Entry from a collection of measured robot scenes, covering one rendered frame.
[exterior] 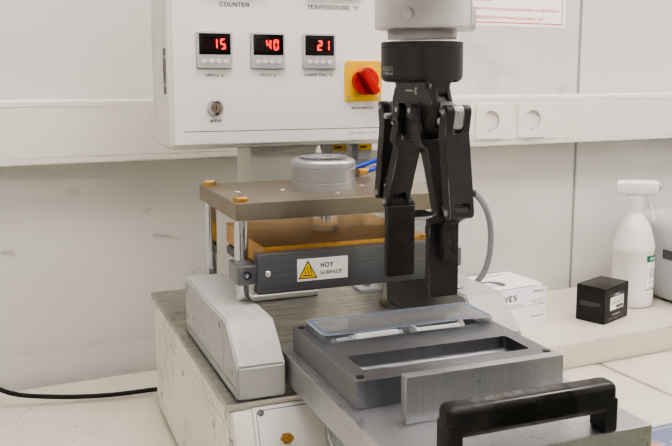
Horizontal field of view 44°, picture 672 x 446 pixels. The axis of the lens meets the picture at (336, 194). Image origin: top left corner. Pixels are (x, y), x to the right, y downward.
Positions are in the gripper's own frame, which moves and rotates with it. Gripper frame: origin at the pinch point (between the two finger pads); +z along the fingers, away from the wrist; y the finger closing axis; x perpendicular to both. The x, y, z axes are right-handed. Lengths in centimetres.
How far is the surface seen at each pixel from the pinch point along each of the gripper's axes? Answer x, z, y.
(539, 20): 68, -28, -75
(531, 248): 68, 19, -75
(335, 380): -10.2, 9.5, 3.4
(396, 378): -6.6, 8.2, 8.2
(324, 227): 0.1, 1.3, -24.2
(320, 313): 2.8, 14.7, -32.4
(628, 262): 77, 19, -56
